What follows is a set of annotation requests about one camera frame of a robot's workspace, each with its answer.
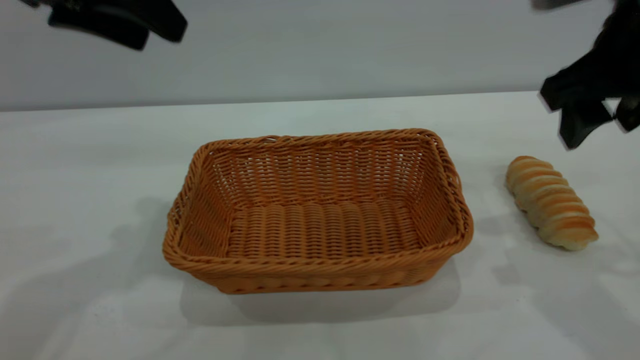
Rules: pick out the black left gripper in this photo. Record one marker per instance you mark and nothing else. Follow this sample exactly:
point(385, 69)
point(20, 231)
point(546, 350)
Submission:
point(65, 2)

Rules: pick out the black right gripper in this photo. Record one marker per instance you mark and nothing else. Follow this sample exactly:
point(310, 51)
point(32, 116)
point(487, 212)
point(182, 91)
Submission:
point(610, 65)

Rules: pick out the long ridged bread roll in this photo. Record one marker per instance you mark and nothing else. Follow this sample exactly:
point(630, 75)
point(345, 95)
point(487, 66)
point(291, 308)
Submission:
point(550, 202)

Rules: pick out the orange woven wicker basket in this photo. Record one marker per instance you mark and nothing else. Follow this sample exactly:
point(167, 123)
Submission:
point(320, 225)

